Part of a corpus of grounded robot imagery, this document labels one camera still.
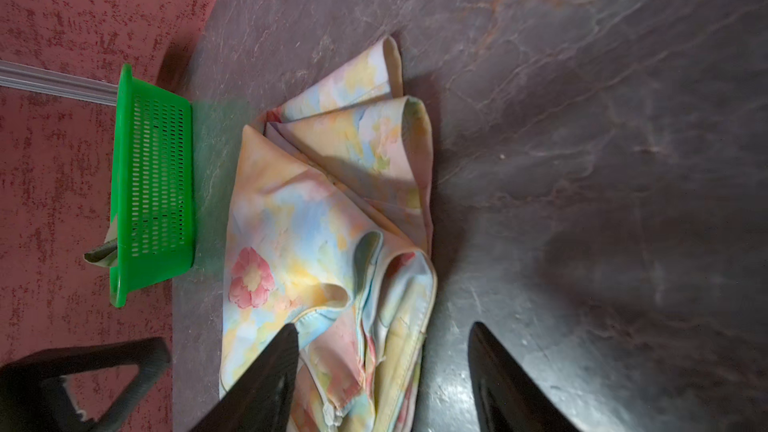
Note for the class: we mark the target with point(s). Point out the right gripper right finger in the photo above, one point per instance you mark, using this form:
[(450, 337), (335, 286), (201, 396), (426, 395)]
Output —
[(505, 396)]

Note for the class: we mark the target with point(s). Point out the olive green skirt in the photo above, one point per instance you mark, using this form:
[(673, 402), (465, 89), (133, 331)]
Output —
[(105, 255)]

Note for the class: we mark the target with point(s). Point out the floral pastel skirt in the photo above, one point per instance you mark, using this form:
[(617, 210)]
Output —
[(330, 231)]

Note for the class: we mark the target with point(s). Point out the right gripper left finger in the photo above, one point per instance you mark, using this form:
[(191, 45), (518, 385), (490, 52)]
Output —
[(261, 399)]

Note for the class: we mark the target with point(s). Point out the left aluminium corner post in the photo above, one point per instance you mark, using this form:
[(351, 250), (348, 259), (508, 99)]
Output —
[(32, 79)]

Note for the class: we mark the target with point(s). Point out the green plastic basket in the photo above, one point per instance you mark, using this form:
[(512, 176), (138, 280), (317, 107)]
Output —
[(152, 203)]

